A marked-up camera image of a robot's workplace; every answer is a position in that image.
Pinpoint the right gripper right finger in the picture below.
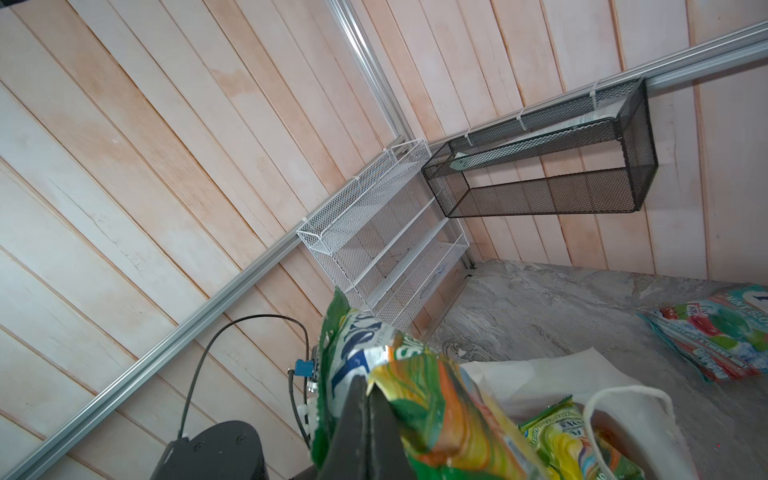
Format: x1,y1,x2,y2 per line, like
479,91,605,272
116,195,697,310
368,387,417,480

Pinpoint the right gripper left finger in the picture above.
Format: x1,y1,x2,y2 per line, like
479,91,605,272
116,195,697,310
317,376,369,480

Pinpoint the green spring tea candy bag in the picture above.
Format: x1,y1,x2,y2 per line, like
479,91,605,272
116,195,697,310
311,290,546,479

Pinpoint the green lemon candy bag front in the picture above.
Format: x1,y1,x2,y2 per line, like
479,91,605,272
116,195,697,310
518,396,645,479

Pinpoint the red paper bag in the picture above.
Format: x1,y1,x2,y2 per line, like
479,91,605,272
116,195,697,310
462,348,699,479

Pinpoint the teal mint candy bag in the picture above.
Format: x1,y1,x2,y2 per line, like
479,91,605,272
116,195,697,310
639,285,767,382

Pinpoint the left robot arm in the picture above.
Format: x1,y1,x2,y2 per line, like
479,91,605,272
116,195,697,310
150,420,269,479

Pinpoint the white wire mesh shelf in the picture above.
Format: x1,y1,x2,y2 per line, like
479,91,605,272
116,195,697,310
297,139,469,331

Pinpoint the black mesh wall basket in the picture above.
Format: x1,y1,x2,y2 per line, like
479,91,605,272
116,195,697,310
422,79,658,218

